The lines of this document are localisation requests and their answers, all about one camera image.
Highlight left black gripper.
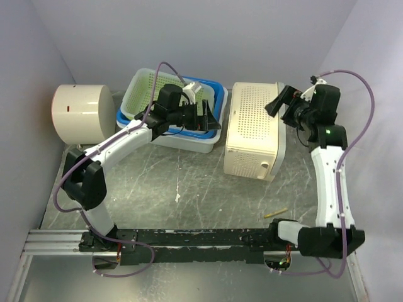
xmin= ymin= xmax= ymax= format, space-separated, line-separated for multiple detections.
xmin=169 ymin=101 xmax=223 ymax=132

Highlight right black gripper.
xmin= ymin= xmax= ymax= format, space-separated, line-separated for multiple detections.
xmin=265 ymin=85 xmax=315 ymax=130

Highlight large cream perforated basket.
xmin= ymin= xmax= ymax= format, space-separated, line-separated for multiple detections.
xmin=224 ymin=82 xmax=286 ymax=182

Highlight white perforated basket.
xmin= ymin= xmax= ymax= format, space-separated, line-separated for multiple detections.
xmin=120 ymin=68 xmax=215 ymax=120

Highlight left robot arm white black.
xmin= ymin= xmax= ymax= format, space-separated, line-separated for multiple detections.
xmin=61 ymin=82 xmax=221 ymax=251

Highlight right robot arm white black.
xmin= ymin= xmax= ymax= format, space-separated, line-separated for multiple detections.
xmin=265 ymin=81 xmax=366 ymax=259

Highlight white plastic tub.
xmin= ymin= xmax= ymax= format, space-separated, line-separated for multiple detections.
xmin=116 ymin=86 xmax=229 ymax=154

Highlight blue plastic tub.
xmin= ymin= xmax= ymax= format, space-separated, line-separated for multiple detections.
xmin=116 ymin=76 xmax=223 ymax=139

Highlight small wooden stick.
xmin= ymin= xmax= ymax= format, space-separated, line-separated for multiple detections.
xmin=264 ymin=208 xmax=288 ymax=219

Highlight cream cylindrical appliance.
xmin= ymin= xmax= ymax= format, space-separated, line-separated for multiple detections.
xmin=51 ymin=84 xmax=116 ymax=145

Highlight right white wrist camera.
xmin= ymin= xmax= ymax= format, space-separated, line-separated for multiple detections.
xmin=300 ymin=84 xmax=317 ymax=102

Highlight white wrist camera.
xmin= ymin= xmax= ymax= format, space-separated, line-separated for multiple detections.
xmin=182 ymin=81 xmax=202 ymax=104
xmin=300 ymin=84 xmax=317 ymax=102

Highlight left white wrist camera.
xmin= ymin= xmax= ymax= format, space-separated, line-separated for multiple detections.
xmin=182 ymin=81 xmax=202 ymax=104

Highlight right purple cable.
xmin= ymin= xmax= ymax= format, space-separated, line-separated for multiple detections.
xmin=270 ymin=69 xmax=376 ymax=279

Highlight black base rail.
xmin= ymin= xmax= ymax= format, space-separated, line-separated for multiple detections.
xmin=79 ymin=228 xmax=288 ymax=266

